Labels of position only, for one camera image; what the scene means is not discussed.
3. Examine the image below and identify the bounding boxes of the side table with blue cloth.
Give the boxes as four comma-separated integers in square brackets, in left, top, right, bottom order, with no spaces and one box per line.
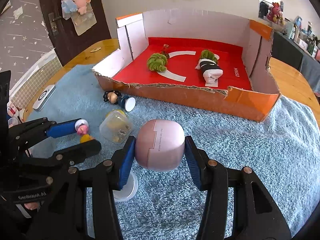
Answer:
[271,31,320,93]

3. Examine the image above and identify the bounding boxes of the pale pink plush toy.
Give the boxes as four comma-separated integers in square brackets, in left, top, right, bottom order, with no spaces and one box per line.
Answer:
[72,0,92,14]

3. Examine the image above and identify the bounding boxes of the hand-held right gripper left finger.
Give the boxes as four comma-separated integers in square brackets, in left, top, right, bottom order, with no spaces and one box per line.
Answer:
[26,135,137,240]

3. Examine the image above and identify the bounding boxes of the red plush toy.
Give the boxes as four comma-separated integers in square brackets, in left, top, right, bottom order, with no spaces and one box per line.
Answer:
[266,2,285,24]

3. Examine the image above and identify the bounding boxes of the pink oval case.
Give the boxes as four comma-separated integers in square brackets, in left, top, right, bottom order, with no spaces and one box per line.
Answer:
[135,119,186,172]

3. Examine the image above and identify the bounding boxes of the dark brown door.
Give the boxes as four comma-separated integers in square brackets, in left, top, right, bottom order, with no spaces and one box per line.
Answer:
[37,0,112,65]

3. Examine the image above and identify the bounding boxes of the green looped fuzzy toy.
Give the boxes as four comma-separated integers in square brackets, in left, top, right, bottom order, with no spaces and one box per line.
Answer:
[146,52,168,72]

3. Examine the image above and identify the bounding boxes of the green round fuzzy toy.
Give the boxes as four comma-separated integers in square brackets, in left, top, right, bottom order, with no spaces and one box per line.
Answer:
[201,49,215,61]

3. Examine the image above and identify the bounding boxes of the small white square device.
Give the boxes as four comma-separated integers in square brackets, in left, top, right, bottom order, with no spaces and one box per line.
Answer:
[32,84,56,112]

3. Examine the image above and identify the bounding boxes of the orange and white cardboard box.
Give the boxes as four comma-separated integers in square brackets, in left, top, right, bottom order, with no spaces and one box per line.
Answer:
[91,8,281,123]

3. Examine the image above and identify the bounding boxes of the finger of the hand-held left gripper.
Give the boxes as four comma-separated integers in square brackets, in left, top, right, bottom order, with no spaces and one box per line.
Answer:
[25,139,102,170]
[10,117,83,145]

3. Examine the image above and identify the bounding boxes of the wall mirror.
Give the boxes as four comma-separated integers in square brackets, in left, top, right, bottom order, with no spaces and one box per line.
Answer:
[259,0,285,20]

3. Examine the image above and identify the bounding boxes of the metal door handle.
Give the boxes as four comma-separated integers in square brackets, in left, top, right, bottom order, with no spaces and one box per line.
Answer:
[49,12,62,37]

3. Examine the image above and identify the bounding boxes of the pink and yellow figurine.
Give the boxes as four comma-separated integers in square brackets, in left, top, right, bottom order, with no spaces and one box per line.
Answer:
[74,119,94,143]

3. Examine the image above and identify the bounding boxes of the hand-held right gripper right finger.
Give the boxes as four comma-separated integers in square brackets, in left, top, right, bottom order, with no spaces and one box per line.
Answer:
[184,135,293,240]

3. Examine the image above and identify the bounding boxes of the clear plastic hanging bag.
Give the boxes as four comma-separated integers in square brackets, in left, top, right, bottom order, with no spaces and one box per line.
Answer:
[60,5,97,35]

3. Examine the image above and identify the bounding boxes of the dark-haired figurine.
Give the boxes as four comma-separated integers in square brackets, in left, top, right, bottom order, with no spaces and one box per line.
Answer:
[103,90,137,112]

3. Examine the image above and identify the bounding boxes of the light blue fluffy towel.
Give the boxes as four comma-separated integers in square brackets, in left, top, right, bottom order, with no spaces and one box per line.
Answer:
[25,64,320,240]

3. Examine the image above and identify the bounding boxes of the light blue plush toy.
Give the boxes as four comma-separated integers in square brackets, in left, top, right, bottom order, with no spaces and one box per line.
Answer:
[61,0,77,14]

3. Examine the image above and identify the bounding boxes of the square clear plastic box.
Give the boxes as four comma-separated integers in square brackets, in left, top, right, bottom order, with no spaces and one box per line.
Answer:
[99,110,134,145]

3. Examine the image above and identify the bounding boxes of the black and white plush roll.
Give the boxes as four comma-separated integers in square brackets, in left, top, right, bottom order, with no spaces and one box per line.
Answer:
[195,54,223,85]

